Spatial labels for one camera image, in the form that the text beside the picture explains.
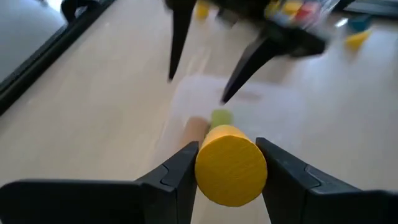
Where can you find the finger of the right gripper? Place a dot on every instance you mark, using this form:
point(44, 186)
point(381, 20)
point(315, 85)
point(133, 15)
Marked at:
point(248, 62)
point(180, 25)

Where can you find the red wooden cube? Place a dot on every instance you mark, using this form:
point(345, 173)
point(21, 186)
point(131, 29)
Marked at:
point(306, 12)

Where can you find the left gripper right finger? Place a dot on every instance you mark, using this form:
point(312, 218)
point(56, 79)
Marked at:
point(326, 205)

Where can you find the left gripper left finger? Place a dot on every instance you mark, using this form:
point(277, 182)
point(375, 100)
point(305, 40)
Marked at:
point(93, 202)

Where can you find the blue wooden cube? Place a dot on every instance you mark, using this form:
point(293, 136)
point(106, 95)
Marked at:
point(359, 22)

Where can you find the light green wooden cylinder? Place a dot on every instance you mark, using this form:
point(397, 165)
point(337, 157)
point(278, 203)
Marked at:
point(221, 117)

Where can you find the tan wooden cylinder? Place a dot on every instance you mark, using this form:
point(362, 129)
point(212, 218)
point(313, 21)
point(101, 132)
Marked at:
point(195, 132)

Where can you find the black frame clamp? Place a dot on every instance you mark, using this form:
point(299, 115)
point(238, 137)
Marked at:
point(71, 6)

